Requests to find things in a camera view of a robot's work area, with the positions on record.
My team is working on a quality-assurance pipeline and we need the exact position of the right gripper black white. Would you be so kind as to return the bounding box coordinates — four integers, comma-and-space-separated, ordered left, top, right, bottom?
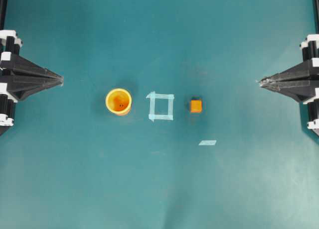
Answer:
259, 34, 319, 129

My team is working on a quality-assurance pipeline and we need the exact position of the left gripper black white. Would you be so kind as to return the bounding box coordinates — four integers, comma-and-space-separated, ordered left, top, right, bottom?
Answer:
0, 30, 63, 126

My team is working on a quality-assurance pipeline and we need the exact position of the orange plastic cup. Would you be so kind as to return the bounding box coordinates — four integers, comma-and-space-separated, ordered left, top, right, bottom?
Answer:
105, 88, 132, 116

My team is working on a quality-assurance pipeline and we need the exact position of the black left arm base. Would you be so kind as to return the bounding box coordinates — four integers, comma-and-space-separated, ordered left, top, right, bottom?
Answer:
0, 126, 11, 135

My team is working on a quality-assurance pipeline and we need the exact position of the orange cube block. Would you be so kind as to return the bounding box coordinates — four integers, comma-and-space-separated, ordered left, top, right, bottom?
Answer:
190, 97, 202, 114

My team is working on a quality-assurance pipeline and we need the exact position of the light blue tape strip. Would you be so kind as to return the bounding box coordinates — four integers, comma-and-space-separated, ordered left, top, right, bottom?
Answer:
199, 140, 217, 146

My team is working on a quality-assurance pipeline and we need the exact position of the light blue tape square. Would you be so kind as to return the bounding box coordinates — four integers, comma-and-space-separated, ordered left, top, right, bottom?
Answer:
146, 91, 174, 122

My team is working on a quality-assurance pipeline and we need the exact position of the black frame post left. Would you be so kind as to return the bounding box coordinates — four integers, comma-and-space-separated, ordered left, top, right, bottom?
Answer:
0, 0, 8, 30

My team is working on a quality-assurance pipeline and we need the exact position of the black frame post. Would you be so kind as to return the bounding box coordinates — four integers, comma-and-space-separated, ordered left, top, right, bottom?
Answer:
0, 0, 8, 30
313, 0, 319, 34

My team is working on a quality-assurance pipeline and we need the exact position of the black frame post right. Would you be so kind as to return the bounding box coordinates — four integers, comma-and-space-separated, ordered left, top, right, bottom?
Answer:
313, 0, 319, 34

